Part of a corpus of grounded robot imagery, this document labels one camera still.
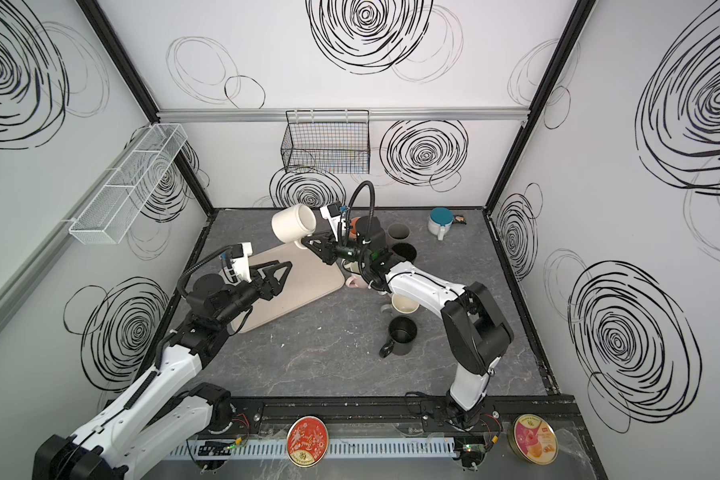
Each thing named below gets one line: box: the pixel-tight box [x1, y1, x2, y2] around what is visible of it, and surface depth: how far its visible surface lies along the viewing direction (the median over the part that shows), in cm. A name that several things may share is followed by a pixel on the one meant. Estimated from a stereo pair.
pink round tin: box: [507, 414, 559, 466], surface depth 69 cm
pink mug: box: [345, 275, 368, 288], surface depth 93 cm
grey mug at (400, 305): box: [380, 293, 420, 314], surface depth 86 cm
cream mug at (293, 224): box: [271, 204, 317, 249], surface depth 74 cm
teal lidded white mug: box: [428, 207, 455, 241], surface depth 111 cm
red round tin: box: [286, 415, 329, 468], surface depth 69 cm
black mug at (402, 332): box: [378, 316, 418, 359], surface depth 83 cm
